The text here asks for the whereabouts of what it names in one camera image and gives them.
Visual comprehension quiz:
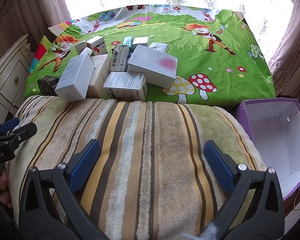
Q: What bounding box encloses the beige herbal medicine box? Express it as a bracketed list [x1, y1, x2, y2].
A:
[87, 54, 110, 99]

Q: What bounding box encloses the white saxophone print box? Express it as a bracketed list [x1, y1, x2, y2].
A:
[149, 42, 168, 53]

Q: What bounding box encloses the small white cube box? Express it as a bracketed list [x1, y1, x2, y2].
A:
[132, 36, 149, 49]

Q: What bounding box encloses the purple cardboard box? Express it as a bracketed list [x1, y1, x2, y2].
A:
[233, 98, 300, 199]

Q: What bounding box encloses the beige tall narrow box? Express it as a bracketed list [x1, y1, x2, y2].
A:
[75, 40, 87, 55]

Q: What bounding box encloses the small black box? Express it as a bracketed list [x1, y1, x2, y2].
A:
[37, 75, 59, 96]

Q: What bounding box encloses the cartoon green tablecloth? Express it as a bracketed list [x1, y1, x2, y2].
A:
[24, 5, 275, 107]

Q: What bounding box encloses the white blue-logo medicine box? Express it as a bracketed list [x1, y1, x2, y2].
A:
[110, 44, 130, 72]

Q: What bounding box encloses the striped towel cushion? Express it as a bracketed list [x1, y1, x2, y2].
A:
[6, 96, 266, 239]

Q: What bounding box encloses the tall white box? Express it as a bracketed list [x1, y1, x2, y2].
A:
[55, 54, 94, 102]

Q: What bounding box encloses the teal toothpaste box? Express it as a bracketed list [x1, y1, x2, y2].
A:
[122, 36, 133, 48]

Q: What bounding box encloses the cream bedside cabinet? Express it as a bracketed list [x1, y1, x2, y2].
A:
[0, 34, 34, 123]

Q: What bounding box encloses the white rounded plastic case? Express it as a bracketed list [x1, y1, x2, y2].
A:
[80, 47, 93, 56]

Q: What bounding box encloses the pink drape curtain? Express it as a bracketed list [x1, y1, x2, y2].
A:
[268, 0, 300, 98]

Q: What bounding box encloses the left hand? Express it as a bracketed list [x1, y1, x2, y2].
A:
[0, 169, 12, 209]

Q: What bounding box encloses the white text medicine box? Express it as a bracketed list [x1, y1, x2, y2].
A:
[103, 72, 147, 101]

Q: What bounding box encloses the large white pink-spot box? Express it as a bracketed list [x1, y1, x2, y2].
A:
[127, 45, 178, 89]

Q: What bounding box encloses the white red-logo box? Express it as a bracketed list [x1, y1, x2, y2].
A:
[87, 36, 108, 56]

